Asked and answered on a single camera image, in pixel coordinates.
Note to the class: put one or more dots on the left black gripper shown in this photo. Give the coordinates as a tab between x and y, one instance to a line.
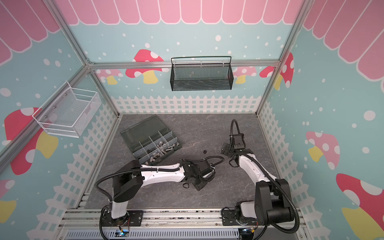
200	187

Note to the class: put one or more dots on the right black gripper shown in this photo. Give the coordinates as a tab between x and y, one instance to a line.
227	148

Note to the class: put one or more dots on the dark green compartment organizer box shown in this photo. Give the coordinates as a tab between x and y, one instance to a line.
151	141

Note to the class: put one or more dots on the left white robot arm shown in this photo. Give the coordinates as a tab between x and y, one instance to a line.
122	186

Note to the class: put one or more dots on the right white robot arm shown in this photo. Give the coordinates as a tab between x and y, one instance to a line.
273	204

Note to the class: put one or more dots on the black wire mesh basket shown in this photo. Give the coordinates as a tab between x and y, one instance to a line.
207	73

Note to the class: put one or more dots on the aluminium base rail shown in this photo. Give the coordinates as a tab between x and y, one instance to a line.
151	218

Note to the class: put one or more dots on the white wire mesh basket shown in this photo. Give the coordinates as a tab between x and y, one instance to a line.
69	113

